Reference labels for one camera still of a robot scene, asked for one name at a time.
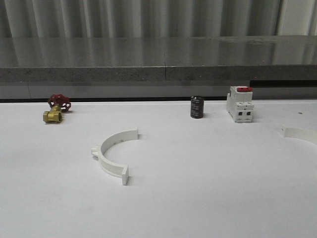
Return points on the black cylindrical capacitor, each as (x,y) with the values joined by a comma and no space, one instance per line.
(197,107)

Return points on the white pipe clamp half left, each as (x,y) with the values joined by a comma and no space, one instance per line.
(110,167)

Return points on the white pipe clamp half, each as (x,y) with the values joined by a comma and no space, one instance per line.
(299,133)
(110,167)

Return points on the grey stone countertop ledge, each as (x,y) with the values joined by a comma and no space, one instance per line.
(277,67)

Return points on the white pipe clamp half right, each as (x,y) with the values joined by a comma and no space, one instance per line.
(299,133)

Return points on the white circuit breaker red switch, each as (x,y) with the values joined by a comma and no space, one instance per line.
(239,103)

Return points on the brass valve red handle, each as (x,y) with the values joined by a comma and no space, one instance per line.
(58,104)

